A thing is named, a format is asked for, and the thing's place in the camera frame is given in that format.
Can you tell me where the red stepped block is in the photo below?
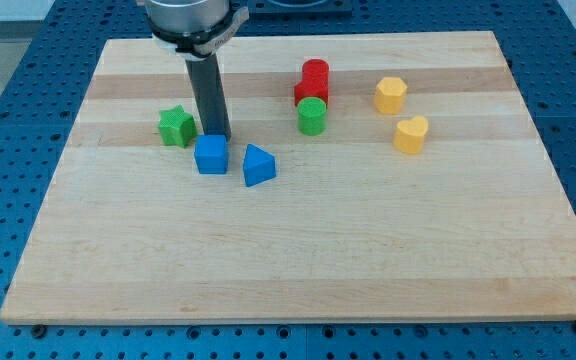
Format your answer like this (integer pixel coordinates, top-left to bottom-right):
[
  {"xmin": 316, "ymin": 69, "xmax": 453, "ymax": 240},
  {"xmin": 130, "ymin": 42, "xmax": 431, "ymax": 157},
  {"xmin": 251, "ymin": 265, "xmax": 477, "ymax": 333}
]
[{"xmin": 293, "ymin": 59, "xmax": 329, "ymax": 106}]

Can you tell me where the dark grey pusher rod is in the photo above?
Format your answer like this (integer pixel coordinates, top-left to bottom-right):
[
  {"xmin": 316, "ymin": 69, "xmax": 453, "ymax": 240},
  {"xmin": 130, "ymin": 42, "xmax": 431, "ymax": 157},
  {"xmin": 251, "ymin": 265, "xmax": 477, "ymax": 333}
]
[{"xmin": 186, "ymin": 54, "xmax": 231, "ymax": 141}]

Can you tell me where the green cylinder block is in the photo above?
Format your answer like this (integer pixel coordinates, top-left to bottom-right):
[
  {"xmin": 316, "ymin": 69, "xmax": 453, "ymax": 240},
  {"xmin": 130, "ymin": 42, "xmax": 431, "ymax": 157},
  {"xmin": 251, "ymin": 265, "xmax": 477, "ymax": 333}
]
[{"xmin": 297, "ymin": 97, "xmax": 327, "ymax": 136}]

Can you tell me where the green star block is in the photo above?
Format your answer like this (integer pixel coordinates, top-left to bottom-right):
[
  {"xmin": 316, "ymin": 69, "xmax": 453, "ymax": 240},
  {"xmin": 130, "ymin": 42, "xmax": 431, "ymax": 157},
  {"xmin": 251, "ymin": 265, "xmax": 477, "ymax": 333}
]
[{"xmin": 158, "ymin": 105, "xmax": 198, "ymax": 148}]

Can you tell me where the blue cube block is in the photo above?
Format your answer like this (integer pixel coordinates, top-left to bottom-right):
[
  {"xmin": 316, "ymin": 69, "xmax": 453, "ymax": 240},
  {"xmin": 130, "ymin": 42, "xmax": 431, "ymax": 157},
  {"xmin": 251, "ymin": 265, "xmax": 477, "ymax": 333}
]
[{"xmin": 194, "ymin": 135, "xmax": 229, "ymax": 174}]

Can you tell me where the light wooden board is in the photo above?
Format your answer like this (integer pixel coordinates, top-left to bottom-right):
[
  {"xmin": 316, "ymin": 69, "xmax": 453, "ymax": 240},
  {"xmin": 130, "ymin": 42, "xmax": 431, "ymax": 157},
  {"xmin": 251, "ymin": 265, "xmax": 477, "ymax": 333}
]
[{"xmin": 0, "ymin": 31, "xmax": 576, "ymax": 325}]

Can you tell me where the yellow hexagon block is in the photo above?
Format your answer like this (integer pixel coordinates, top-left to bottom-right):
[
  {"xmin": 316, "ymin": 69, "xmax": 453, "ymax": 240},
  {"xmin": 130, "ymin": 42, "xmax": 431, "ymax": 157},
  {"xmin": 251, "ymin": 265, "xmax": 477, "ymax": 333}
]
[{"xmin": 374, "ymin": 77, "xmax": 408, "ymax": 115}]

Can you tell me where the blue triangle block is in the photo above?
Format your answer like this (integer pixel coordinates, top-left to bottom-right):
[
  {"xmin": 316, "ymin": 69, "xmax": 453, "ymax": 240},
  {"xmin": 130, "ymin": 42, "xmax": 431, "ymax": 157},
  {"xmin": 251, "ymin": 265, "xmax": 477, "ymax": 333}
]
[{"xmin": 242, "ymin": 144, "xmax": 276, "ymax": 187}]

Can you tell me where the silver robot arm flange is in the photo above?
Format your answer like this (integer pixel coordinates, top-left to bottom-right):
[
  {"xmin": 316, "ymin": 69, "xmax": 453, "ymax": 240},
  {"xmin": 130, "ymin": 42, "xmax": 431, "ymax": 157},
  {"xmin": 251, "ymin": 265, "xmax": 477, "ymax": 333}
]
[{"xmin": 143, "ymin": 0, "xmax": 249, "ymax": 61}]

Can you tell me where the yellow heart block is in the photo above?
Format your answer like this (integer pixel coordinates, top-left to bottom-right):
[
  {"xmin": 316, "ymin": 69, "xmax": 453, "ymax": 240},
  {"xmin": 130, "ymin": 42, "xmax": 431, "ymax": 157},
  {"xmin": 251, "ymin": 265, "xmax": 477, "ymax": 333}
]
[{"xmin": 393, "ymin": 116, "xmax": 429, "ymax": 154}]

